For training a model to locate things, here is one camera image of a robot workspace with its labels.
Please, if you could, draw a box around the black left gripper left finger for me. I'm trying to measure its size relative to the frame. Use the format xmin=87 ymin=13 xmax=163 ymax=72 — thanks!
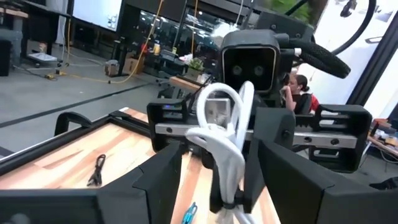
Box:
xmin=0 ymin=141 xmax=185 ymax=224

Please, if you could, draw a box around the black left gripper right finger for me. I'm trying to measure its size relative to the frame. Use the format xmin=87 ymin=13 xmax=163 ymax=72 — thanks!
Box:
xmin=256 ymin=139 xmax=398 ymax=224

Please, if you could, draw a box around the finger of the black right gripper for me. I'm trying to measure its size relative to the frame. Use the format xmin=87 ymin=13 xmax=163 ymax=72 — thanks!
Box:
xmin=243 ymin=108 xmax=296 ymax=214
xmin=200 ymin=147 xmax=225 ymax=215

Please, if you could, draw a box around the white USB-C cable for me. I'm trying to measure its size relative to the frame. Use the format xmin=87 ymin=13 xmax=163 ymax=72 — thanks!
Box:
xmin=185 ymin=80 xmax=256 ymax=224

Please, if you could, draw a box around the blue pen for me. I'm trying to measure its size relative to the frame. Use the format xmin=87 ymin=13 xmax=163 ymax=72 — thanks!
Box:
xmin=181 ymin=202 xmax=198 ymax=224

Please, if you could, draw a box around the person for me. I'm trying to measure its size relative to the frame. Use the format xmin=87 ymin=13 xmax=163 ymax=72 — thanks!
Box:
xmin=280 ymin=73 xmax=320 ymax=115

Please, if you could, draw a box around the cluttered wooden desk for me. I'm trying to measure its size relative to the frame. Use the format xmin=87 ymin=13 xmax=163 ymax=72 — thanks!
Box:
xmin=366 ymin=118 xmax=398 ymax=158

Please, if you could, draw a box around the potted green plant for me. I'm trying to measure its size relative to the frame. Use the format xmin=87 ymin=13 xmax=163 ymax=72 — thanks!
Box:
xmin=185 ymin=57 xmax=205 ymax=79

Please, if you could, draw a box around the cardboard box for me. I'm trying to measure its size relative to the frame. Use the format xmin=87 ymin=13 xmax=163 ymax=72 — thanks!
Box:
xmin=122 ymin=57 xmax=146 ymax=76

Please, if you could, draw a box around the wheeled cart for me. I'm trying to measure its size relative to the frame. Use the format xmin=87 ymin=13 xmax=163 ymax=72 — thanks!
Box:
xmin=26 ymin=40 xmax=63 ymax=68

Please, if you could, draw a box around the large white display screen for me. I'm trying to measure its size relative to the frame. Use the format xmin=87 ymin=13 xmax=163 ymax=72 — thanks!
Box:
xmin=72 ymin=0 xmax=124 ymax=32

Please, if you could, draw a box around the black USB-C cable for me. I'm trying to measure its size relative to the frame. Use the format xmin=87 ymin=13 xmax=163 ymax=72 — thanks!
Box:
xmin=86 ymin=154 xmax=107 ymax=188

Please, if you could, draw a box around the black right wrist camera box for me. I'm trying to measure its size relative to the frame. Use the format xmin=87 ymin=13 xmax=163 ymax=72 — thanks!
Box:
xmin=220 ymin=29 xmax=278 ymax=94

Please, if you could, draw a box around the black rig frame post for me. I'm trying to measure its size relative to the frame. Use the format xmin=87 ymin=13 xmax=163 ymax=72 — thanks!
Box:
xmin=346 ymin=27 xmax=398 ymax=107

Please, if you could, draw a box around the black corrugated cable sleeve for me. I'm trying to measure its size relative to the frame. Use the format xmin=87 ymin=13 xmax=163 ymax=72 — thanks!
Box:
xmin=287 ymin=38 xmax=352 ymax=80

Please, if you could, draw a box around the black table frame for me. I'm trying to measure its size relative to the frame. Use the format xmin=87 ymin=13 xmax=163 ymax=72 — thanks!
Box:
xmin=0 ymin=110 xmax=152 ymax=177

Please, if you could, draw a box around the black clamp handle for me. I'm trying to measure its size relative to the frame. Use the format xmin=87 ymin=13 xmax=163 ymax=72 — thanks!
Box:
xmin=54 ymin=111 xmax=93 ymax=137

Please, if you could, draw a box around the black curved cable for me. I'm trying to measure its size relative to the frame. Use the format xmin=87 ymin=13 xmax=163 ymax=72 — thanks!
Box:
xmin=331 ymin=0 xmax=377 ymax=56

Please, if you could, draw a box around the yellow hanging cord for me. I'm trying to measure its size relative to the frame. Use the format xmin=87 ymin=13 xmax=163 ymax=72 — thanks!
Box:
xmin=46 ymin=0 xmax=165 ymax=85

